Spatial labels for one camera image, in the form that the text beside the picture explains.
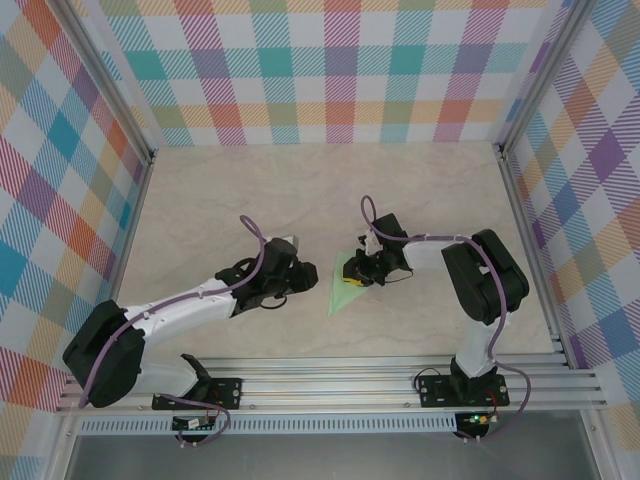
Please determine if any aluminium table side rail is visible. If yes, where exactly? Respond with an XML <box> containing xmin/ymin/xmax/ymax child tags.
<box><xmin>112</xmin><ymin>149</ymin><xmax>157</xmax><ymax>304</ymax></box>
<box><xmin>492</xmin><ymin>142</ymin><xmax>574</xmax><ymax>369</ymax></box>

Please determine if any light green cloth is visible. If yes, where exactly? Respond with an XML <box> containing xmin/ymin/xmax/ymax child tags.
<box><xmin>326</xmin><ymin>251</ymin><xmax>369</xmax><ymax>317</ymax></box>

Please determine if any aluminium frame post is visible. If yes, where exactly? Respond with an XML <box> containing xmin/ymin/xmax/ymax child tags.
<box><xmin>52</xmin><ymin>0</ymin><xmax>157</xmax><ymax>165</ymax></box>
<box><xmin>492</xmin><ymin>0</ymin><xmax>591</xmax><ymax>156</ymax></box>

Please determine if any perforated metal cable tray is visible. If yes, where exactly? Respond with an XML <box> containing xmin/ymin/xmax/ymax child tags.
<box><xmin>77</xmin><ymin>418</ymin><xmax>459</xmax><ymax>435</ymax></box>

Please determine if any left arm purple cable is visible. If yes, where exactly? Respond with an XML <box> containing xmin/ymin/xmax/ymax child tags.
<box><xmin>78</xmin><ymin>214</ymin><xmax>266</xmax><ymax>447</ymax></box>

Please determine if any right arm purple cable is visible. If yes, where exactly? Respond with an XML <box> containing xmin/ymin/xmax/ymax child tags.
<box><xmin>359</xmin><ymin>194</ymin><xmax>532</xmax><ymax>444</ymax></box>

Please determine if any aluminium mounting rail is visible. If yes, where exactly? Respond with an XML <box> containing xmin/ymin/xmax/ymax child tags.
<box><xmin>54</xmin><ymin>355</ymin><xmax>609</xmax><ymax>415</ymax></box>

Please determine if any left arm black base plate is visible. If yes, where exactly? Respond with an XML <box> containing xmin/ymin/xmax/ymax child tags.
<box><xmin>151</xmin><ymin>377</ymin><xmax>245</xmax><ymax>412</ymax></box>

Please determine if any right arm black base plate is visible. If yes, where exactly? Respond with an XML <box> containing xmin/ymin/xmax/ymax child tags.
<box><xmin>416</xmin><ymin>374</ymin><xmax>510</xmax><ymax>409</ymax></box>

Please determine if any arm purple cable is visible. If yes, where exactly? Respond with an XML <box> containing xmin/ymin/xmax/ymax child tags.
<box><xmin>359</xmin><ymin>194</ymin><xmax>532</xmax><ymax>444</ymax></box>
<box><xmin>78</xmin><ymin>214</ymin><xmax>266</xmax><ymax>447</ymax></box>

